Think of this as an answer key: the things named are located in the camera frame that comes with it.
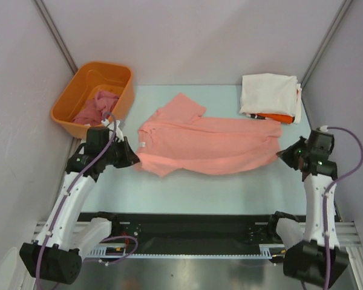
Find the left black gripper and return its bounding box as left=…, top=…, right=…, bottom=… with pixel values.
left=101, top=136, right=140, bottom=168

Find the light pink t-shirt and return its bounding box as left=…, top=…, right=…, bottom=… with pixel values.
left=134, top=93, right=282, bottom=177

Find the dark pink t-shirt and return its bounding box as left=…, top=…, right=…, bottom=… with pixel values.
left=71, top=90, right=120, bottom=126

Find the orange plastic basket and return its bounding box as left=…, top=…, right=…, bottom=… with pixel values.
left=51, top=62, right=135, bottom=140

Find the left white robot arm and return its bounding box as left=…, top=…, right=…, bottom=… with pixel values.
left=19, top=138, right=139, bottom=287

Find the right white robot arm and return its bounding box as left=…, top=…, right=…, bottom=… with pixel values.
left=267, top=130, right=349, bottom=289

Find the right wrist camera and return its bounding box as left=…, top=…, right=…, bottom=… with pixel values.
left=307, top=127, right=335, bottom=156

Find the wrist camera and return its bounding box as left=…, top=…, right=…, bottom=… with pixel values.
left=84, top=120, right=124, bottom=155
left=307, top=127, right=335, bottom=156

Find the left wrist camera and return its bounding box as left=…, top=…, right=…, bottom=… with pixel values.
left=84, top=120, right=124, bottom=155

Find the aluminium frame rail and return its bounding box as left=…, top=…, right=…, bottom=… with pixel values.
left=31, top=222, right=361, bottom=247

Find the white slotted cable duct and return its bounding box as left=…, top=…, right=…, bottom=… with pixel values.
left=86, top=244, right=286, bottom=260

